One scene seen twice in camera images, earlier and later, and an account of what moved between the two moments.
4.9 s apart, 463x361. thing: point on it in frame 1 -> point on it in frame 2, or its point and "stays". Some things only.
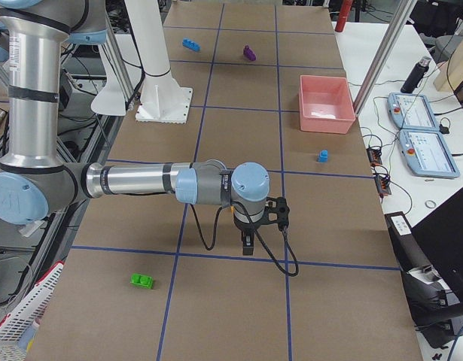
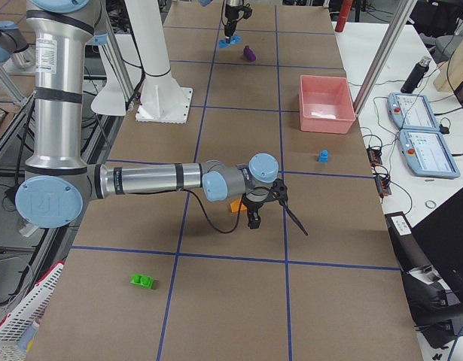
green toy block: x=142 y=280 stays
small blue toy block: x=323 y=156 stays
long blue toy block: x=190 y=44 -> x=234 y=39
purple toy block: x=248 y=53 stays
